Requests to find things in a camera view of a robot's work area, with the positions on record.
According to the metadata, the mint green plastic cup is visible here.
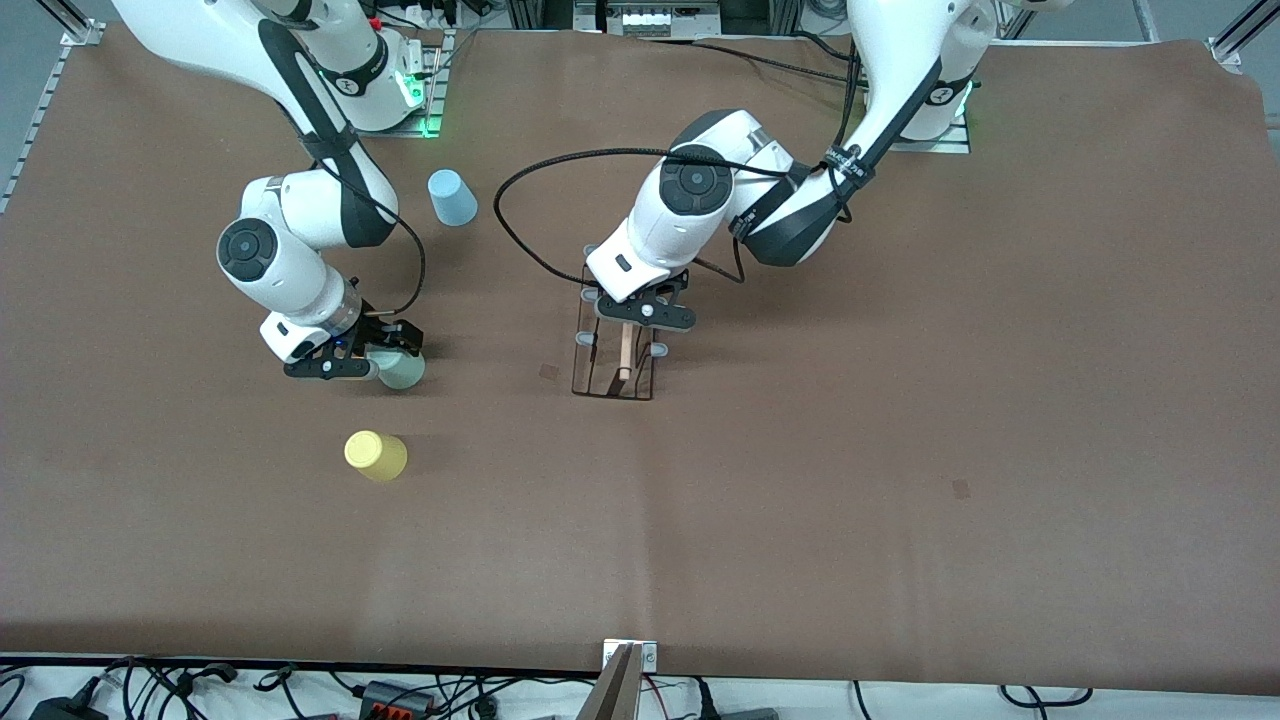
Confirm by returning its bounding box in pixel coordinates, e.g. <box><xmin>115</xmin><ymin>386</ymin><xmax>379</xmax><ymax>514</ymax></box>
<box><xmin>378</xmin><ymin>350</ymin><xmax>427</xmax><ymax>392</ymax></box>

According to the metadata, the black wire cup holder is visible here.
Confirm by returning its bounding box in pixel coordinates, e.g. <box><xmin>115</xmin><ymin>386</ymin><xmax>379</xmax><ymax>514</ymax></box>
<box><xmin>570</xmin><ymin>262</ymin><xmax>669</xmax><ymax>402</ymax></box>

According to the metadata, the yellow plastic cup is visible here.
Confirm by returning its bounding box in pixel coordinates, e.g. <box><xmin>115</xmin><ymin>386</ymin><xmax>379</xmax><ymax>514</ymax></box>
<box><xmin>344</xmin><ymin>430</ymin><xmax>409</xmax><ymax>483</ymax></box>

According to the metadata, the light blue plastic cup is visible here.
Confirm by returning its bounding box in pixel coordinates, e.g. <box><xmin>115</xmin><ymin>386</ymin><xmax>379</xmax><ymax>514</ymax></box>
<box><xmin>427</xmin><ymin>169</ymin><xmax>479</xmax><ymax>228</ymax></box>

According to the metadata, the grey control box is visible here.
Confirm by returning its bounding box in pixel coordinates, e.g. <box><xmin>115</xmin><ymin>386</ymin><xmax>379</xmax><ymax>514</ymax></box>
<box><xmin>573</xmin><ymin>0</ymin><xmax>723</xmax><ymax>37</ymax></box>

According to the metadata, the brown table mat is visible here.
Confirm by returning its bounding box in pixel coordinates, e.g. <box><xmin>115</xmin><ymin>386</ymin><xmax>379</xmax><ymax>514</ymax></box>
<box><xmin>0</xmin><ymin>22</ymin><xmax>1280</xmax><ymax>696</ymax></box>

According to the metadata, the black orange connector block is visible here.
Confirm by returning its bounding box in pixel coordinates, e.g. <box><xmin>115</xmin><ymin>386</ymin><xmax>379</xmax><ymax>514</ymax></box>
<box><xmin>358</xmin><ymin>680</ymin><xmax>438</xmax><ymax>717</ymax></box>

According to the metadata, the black power adapter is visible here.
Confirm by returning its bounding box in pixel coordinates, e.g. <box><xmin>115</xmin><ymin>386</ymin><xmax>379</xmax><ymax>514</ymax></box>
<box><xmin>28</xmin><ymin>693</ymin><xmax>109</xmax><ymax>720</ymax></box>

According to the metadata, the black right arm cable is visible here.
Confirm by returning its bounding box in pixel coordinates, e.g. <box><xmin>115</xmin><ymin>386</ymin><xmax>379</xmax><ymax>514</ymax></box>
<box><xmin>300</xmin><ymin>130</ymin><xmax>428</xmax><ymax>319</ymax></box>

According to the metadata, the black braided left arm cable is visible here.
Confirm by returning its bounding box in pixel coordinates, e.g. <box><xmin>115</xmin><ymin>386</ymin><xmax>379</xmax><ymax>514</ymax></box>
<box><xmin>494</xmin><ymin>40</ymin><xmax>871</xmax><ymax>286</ymax></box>

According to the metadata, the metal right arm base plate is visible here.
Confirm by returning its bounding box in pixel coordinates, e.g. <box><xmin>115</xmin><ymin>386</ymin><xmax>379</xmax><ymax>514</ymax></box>
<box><xmin>335</xmin><ymin>28</ymin><xmax>456</xmax><ymax>138</ymax></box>

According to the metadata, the black cable on mat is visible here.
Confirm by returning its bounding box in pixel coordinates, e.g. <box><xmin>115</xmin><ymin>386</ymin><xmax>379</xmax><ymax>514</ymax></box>
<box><xmin>640</xmin><ymin>30</ymin><xmax>876</xmax><ymax>91</ymax></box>

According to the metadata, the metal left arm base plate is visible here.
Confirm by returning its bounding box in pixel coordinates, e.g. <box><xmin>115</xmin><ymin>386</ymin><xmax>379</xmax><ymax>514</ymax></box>
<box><xmin>890</xmin><ymin>95</ymin><xmax>973</xmax><ymax>155</ymax></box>

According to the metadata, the black tangled cable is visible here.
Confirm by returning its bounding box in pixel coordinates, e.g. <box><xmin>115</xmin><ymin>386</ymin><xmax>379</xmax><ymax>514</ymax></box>
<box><xmin>95</xmin><ymin>655</ymin><xmax>241</xmax><ymax>720</ymax></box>

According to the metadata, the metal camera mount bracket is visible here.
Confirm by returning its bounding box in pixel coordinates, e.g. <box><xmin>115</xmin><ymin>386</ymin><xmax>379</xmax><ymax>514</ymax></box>
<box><xmin>602</xmin><ymin>639</ymin><xmax>660</xmax><ymax>673</ymax></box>

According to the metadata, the aluminium table side rail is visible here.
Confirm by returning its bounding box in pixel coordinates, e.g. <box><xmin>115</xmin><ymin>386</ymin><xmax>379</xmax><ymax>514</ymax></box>
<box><xmin>0</xmin><ymin>45</ymin><xmax>76</xmax><ymax>216</ymax></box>

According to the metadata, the grey camera mount pole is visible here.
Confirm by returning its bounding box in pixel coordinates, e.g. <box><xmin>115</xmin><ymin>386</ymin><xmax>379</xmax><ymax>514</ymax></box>
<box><xmin>575</xmin><ymin>643</ymin><xmax>646</xmax><ymax>720</ymax></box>

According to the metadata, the black looped cable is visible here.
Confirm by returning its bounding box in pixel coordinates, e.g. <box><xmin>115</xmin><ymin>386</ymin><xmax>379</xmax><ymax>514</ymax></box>
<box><xmin>1000</xmin><ymin>684</ymin><xmax>1093</xmax><ymax>707</ymax></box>

